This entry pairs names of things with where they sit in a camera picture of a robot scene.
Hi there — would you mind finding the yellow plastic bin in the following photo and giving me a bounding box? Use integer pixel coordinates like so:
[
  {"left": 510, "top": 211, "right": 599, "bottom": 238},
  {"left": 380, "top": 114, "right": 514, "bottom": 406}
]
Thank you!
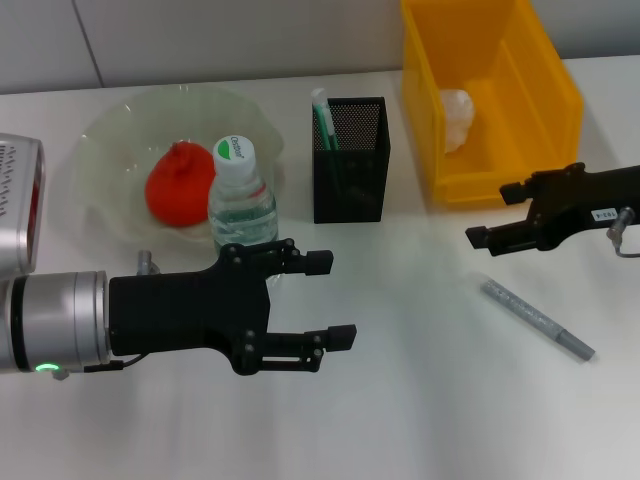
[{"left": 399, "top": 0, "right": 585, "bottom": 205}]

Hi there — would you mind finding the white paper ball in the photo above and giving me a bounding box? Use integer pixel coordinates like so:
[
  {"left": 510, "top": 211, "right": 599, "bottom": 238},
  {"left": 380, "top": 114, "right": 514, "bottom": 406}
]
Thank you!
[{"left": 439, "top": 88, "right": 476, "bottom": 153}]

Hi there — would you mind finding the right wrist silver plug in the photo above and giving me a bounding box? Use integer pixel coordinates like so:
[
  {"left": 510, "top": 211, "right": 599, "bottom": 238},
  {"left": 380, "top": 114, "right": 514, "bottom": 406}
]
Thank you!
[{"left": 605, "top": 207, "right": 637, "bottom": 246}]

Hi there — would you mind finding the clear green-label water bottle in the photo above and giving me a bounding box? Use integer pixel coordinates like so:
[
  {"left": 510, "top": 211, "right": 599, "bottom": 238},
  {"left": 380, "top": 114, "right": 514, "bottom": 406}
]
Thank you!
[{"left": 207, "top": 135, "right": 282, "bottom": 289}]

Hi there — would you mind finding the red orange fruit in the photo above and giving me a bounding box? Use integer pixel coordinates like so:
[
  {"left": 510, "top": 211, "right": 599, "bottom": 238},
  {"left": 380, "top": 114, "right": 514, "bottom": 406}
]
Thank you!
[{"left": 144, "top": 142, "right": 219, "bottom": 229}]

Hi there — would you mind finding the black mesh pen holder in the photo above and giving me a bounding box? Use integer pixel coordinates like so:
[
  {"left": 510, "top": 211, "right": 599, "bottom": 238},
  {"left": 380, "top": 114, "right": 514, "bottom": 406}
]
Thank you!
[{"left": 311, "top": 96, "right": 391, "bottom": 225}]

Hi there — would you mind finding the grey marker pen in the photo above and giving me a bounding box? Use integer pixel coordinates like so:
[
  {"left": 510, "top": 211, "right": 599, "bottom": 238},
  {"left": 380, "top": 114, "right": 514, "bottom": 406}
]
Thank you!
[{"left": 469, "top": 272, "right": 597, "bottom": 362}]

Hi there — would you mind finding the green utility knife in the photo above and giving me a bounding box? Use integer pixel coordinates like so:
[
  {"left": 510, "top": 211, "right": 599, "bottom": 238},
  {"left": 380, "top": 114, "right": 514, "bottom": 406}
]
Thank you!
[{"left": 310, "top": 88, "right": 341, "bottom": 151}]

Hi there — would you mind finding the green glass fruit plate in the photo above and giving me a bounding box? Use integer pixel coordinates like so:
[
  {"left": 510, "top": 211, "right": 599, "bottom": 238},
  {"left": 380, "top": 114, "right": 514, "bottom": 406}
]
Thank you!
[{"left": 74, "top": 84, "right": 286, "bottom": 246}]

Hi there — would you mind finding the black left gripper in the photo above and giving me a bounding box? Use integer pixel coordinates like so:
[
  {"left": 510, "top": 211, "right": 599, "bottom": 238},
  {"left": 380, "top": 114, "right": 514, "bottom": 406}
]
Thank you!
[{"left": 108, "top": 239, "right": 358, "bottom": 375}]

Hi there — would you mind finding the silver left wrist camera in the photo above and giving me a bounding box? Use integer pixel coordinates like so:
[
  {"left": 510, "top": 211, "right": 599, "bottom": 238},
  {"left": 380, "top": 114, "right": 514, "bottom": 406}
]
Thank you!
[{"left": 0, "top": 132, "right": 47, "bottom": 275}]

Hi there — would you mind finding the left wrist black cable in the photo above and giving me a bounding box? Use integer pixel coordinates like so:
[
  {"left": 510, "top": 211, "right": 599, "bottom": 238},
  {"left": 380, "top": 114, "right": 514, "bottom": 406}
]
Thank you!
[{"left": 83, "top": 353, "right": 146, "bottom": 373}]

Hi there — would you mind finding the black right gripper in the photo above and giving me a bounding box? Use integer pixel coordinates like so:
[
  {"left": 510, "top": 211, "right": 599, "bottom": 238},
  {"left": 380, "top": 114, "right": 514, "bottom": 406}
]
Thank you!
[{"left": 464, "top": 163, "right": 640, "bottom": 257}]

